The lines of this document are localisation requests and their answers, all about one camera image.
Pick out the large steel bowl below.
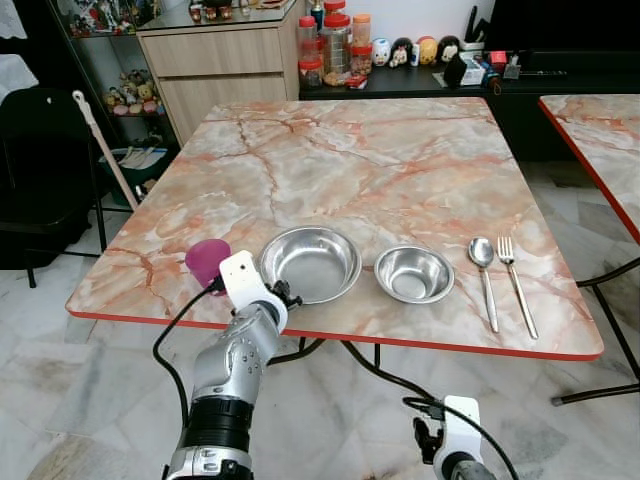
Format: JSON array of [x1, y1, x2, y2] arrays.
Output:
[[258, 226, 363, 305]]

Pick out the orange-lid clear jar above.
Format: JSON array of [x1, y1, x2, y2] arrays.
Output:
[[350, 12, 374, 49]]

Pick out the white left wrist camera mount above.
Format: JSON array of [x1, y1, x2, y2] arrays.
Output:
[[218, 251, 277, 317]]

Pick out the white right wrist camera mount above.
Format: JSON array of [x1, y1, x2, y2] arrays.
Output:
[[440, 395, 484, 467]]

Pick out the purple plastic cup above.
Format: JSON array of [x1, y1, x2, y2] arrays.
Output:
[[185, 238, 233, 292]]

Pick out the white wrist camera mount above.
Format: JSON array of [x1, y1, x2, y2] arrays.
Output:
[[218, 251, 277, 317], [440, 395, 484, 467]]

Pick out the black television screen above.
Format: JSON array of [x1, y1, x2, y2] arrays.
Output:
[[484, 0, 640, 57]]

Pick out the black plush toy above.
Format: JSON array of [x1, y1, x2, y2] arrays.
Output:
[[390, 38, 417, 68], [437, 35, 462, 64]]

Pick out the light wooden drawer cabinet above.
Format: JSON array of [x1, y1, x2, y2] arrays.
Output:
[[136, 8, 307, 143]]

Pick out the dark green basket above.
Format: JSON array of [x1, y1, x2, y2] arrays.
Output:
[[108, 145, 182, 210]]

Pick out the tall red-lid clear jar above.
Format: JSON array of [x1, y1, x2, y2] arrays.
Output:
[[321, 12, 353, 87]]

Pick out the glass display shelf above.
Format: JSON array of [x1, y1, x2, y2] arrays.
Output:
[[44, 0, 167, 151]]

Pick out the small steel bowl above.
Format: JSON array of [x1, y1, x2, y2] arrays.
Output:
[[374, 245, 456, 304]]

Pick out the black chair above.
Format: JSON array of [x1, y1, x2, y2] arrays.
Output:
[[0, 87, 109, 291]]

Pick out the small red-lid clear jar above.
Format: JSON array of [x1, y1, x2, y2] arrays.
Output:
[[297, 15, 325, 61]]

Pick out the pale wooden broom handle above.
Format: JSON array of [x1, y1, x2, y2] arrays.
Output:
[[72, 89, 142, 212]]

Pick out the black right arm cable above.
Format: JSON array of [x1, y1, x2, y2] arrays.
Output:
[[402, 396, 521, 480]]

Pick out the marble pattern folding table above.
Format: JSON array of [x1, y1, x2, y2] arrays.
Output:
[[538, 94, 640, 244], [66, 96, 640, 406]]

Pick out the yellow plush toy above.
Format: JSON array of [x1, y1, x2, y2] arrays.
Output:
[[416, 36, 440, 66]]

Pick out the steel spoon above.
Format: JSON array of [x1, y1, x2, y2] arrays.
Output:
[[468, 237, 501, 334]]

